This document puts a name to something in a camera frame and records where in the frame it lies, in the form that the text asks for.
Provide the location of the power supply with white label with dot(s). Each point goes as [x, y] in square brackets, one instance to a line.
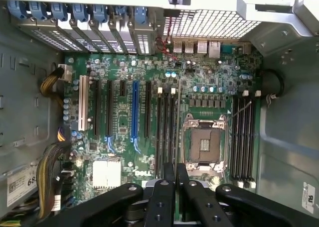
[18, 187]

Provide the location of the thin metal locking lever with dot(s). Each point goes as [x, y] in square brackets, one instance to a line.
[240, 110]

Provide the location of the black RAM slot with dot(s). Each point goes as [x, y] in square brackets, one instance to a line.
[235, 137]
[172, 127]
[165, 127]
[252, 142]
[159, 137]
[241, 142]
[246, 137]

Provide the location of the silver CPU socket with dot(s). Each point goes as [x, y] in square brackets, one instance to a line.
[207, 142]

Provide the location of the white sticker label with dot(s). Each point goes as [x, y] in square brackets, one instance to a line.
[310, 197]

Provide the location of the silver chipset heatsink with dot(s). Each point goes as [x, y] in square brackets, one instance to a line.
[106, 173]

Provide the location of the silver expansion slot cover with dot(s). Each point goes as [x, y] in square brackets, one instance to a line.
[82, 39]
[143, 44]
[124, 41]
[54, 39]
[104, 40]

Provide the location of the long black expansion slot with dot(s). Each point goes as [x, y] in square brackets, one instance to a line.
[96, 107]
[148, 107]
[109, 107]

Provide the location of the blue expansion slot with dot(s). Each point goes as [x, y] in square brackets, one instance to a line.
[135, 110]

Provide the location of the blue serial port connector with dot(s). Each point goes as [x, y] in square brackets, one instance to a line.
[229, 49]

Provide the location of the grey metal PC case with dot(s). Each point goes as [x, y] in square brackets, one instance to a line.
[286, 137]

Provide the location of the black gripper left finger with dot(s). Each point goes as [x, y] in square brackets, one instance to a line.
[159, 202]

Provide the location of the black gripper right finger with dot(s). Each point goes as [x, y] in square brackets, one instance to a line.
[197, 204]

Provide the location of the blue card retention clip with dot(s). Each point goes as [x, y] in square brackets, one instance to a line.
[37, 11]
[81, 12]
[120, 13]
[140, 16]
[101, 13]
[16, 9]
[59, 11]

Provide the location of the green Dell motherboard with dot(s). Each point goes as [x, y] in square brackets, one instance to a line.
[119, 70]

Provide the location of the silver USB port block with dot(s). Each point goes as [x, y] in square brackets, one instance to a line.
[202, 47]
[189, 46]
[177, 46]

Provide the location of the white expansion slot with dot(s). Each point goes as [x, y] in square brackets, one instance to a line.
[83, 102]

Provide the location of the silver ethernet port block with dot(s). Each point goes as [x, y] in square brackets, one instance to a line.
[214, 49]

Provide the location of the short black expansion slot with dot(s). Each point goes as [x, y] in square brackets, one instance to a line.
[122, 88]

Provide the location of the black round case fitting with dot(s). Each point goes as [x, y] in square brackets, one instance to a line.
[271, 82]

